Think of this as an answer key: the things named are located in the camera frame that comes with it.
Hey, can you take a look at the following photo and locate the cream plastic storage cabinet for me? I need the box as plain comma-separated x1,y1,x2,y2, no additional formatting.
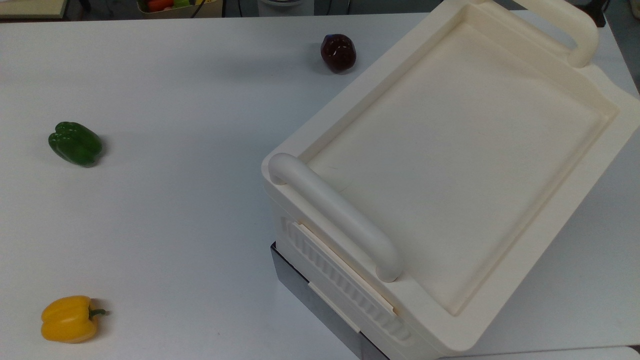
261,0,640,360

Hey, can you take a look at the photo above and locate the dark red bell pepper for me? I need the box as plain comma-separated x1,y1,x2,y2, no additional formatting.
320,33,358,74

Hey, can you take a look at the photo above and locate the cardboard box of vegetables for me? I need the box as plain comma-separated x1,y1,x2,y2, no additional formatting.
137,0,224,19

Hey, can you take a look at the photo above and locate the green bell pepper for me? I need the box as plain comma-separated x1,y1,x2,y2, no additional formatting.
48,121,103,168

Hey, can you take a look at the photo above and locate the yellow bell pepper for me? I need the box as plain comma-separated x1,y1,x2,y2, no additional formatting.
40,295,109,344

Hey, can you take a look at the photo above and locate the tan flat board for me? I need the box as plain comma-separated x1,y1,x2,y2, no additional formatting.
0,0,69,20

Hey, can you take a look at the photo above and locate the cream cabinet carry handle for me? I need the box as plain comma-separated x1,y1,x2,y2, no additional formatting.
268,152,404,283
510,0,600,69

